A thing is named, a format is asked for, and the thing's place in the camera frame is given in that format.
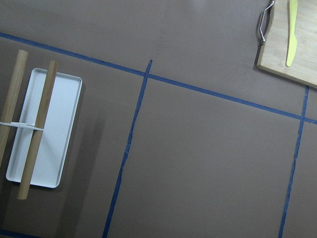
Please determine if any white towel rack tray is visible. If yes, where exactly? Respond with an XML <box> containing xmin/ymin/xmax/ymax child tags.
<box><xmin>6</xmin><ymin>68</ymin><xmax>82</xmax><ymax>188</ymax></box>

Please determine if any bamboo cutting board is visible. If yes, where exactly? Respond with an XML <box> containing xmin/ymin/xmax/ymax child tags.
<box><xmin>257</xmin><ymin>0</ymin><xmax>317</xmax><ymax>88</ymax></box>

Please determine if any outer wooden rack rod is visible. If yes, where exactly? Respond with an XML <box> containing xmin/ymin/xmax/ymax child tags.
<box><xmin>0</xmin><ymin>50</ymin><xmax>28</xmax><ymax>164</ymax></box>

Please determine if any wooden rack rod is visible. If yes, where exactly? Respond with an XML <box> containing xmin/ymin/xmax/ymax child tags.
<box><xmin>0</xmin><ymin>50</ymin><xmax>28</xmax><ymax>164</ymax></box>
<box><xmin>17</xmin><ymin>60</ymin><xmax>58</xmax><ymax>200</ymax></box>

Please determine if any inner wooden rack rod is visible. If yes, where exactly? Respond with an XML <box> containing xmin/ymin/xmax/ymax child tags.
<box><xmin>17</xmin><ymin>60</ymin><xmax>58</xmax><ymax>200</ymax></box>

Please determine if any yellow plastic knife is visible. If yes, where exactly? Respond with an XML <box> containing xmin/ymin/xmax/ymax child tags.
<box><xmin>286</xmin><ymin>0</ymin><xmax>298</xmax><ymax>67</ymax></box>

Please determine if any white rack bracket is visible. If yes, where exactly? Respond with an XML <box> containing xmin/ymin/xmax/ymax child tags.
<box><xmin>0</xmin><ymin>122</ymin><xmax>44</xmax><ymax>131</ymax></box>

